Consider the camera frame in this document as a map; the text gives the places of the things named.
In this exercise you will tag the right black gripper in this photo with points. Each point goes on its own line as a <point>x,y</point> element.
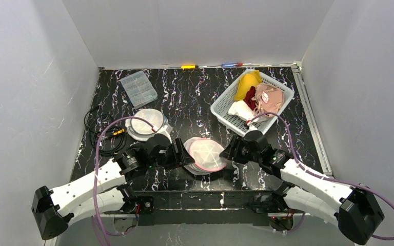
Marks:
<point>236,149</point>

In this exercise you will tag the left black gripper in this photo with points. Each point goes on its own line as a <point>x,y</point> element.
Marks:
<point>177,153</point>

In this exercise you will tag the white mesh bag pink zipper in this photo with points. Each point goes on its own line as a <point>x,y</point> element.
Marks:
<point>205,153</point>

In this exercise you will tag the white mesh bag blue zipper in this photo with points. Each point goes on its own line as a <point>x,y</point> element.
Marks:
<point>140,130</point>

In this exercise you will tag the white plastic basket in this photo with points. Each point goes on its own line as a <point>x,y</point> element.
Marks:
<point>223,103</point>

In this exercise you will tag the red bra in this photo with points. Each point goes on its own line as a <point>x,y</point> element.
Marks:
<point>250,102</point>

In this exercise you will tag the beige pink bra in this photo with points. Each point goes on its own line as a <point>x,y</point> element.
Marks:
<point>267,98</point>

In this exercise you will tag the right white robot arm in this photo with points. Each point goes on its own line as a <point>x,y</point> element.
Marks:
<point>354,210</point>

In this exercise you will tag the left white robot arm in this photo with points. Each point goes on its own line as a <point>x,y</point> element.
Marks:
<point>107,188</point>

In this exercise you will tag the white bra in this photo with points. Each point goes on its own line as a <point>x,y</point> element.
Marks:
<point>243,111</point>

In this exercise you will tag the yellow bra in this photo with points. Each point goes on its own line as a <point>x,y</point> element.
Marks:
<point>248,80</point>

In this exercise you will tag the clear plastic organizer box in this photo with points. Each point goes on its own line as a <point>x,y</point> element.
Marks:
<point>139,89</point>

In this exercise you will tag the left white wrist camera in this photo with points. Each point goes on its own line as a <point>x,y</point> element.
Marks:
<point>165,130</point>

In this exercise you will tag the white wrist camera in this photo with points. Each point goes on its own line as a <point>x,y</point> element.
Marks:
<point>165,130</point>
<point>251,126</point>

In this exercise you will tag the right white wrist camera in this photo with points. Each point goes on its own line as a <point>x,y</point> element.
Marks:
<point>251,126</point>

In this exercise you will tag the black base frame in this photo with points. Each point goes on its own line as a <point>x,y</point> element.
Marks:
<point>257,208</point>

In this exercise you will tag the aluminium side rail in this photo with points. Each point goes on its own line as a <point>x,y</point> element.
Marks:
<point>301,88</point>

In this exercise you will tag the blue red handled screwdriver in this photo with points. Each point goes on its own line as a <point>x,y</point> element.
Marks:
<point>231,65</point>

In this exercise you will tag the yellow handled screwdriver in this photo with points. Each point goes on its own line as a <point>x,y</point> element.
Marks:
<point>189,67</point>

